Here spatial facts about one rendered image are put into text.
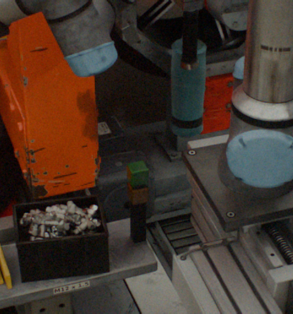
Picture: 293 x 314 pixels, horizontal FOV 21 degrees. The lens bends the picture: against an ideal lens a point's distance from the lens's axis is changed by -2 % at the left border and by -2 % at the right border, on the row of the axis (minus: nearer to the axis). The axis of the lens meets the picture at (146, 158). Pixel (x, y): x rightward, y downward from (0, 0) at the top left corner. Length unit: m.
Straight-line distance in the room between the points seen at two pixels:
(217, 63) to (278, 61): 1.09
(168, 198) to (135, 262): 0.66
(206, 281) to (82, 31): 0.48
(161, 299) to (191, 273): 0.87
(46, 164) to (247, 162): 0.73
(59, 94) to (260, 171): 0.66
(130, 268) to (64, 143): 0.32
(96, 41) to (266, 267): 0.48
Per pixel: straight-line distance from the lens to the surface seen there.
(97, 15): 1.20
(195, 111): 2.13
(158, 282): 2.32
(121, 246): 1.87
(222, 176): 1.45
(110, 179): 2.15
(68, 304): 1.88
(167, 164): 2.51
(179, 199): 2.48
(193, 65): 1.93
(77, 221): 1.76
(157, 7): 2.22
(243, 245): 1.44
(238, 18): 2.03
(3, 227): 2.04
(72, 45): 1.19
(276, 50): 1.15
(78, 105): 1.79
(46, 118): 1.79
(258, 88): 1.18
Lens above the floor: 1.69
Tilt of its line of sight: 35 degrees down
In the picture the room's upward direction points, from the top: straight up
